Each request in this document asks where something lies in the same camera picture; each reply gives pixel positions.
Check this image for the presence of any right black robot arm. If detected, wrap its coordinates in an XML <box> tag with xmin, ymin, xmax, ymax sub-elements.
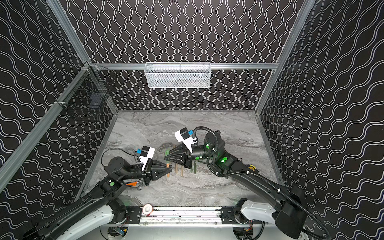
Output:
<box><xmin>164</xmin><ymin>127</ymin><xmax>315</xmax><ymax>239</ymax></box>

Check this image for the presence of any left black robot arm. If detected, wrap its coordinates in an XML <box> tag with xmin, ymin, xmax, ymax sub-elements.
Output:
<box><xmin>22</xmin><ymin>157</ymin><xmax>172</xmax><ymax>240</ymax></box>

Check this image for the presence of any orange adjustable wrench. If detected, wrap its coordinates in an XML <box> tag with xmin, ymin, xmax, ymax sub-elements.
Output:
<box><xmin>126</xmin><ymin>180</ymin><xmax>145</xmax><ymax>190</ymax></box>

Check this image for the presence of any white round knob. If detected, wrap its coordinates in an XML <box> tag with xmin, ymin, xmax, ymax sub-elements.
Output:
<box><xmin>142</xmin><ymin>204</ymin><xmax>154</xmax><ymax>216</ymax></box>

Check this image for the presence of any yellow tape measure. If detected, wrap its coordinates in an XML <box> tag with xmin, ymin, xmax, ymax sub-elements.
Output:
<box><xmin>247</xmin><ymin>165</ymin><xmax>257</xmax><ymax>172</ymax></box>

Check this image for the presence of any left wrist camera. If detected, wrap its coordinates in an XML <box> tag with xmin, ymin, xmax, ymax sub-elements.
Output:
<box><xmin>136</xmin><ymin>146</ymin><xmax>156</xmax><ymax>172</ymax></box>

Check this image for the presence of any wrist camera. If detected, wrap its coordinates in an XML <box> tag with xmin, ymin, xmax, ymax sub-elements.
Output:
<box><xmin>136</xmin><ymin>146</ymin><xmax>156</xmax><ymax>172</ymax></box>
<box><xmin>175</xmin><ymin>128</ymin><xmax>198</xmax><ymax>153</ymax></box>

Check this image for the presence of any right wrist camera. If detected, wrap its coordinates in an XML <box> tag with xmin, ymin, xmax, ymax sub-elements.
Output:
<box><xmin>175</xmin><ymin>128</ymin><xmax>198</xmax><ymax>153</ymax></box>

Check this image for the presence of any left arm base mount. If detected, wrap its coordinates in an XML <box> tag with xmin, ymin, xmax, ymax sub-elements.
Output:
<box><xmin>121</xmin><ymin>207</ymin><xmax>142</xmax><ymax>225</ymax></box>

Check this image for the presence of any aluminium front rail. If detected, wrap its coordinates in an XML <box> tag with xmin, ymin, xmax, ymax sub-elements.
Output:
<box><xmin>107</xmin><ymin>203</ymin><xmax>276</xmax><ymax>228</ymax></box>

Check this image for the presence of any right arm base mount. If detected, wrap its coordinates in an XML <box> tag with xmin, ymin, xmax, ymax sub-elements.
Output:
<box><xmin>219</xmin><ymin>207</ymin><xmax>249</xmax><ymax>225</ymax></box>

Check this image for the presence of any white wire mesh basket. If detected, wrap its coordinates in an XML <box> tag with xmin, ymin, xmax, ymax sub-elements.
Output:
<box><xmin>144</xmin><ymin>62</ymin><xmax>212</xmax><ymax>89</ymax></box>

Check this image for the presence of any black wire mesh basket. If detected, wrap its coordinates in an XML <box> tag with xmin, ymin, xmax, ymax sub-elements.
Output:
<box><xmin>60</xmin><ymin>66</ymin><xmax>117</xmax><ymax>122</ymax></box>

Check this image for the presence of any aluminium corner frame post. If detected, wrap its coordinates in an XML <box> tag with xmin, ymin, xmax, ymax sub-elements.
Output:
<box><xmin>256</xmin><ymin>0</ymin><xmax>316</xmax><ymax>116</ymax></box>

